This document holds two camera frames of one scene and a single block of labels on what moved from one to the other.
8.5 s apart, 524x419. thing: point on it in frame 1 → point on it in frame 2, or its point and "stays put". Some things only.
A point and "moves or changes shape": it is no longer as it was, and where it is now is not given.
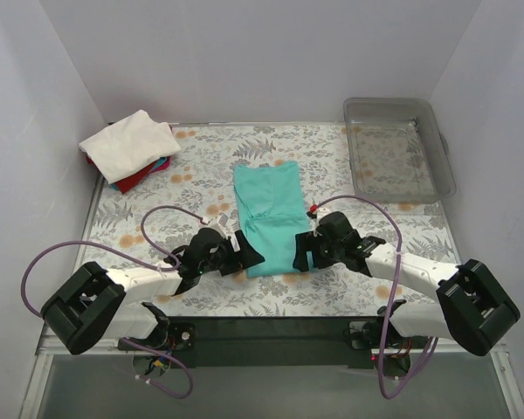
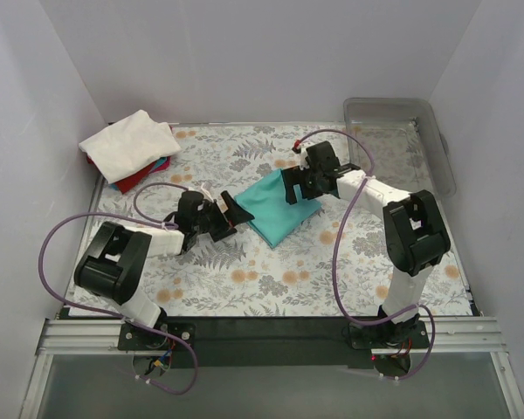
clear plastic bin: [398, 154] stays put
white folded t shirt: [129, 144] stays put
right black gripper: [311, 251] → [299, 182]
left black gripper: [236, 254] → [221, 217]
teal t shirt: [272, 211] moves or changes shape
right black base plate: [367, 334] stays put
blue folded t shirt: [158, 163] stays put
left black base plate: [175, 337] stays put
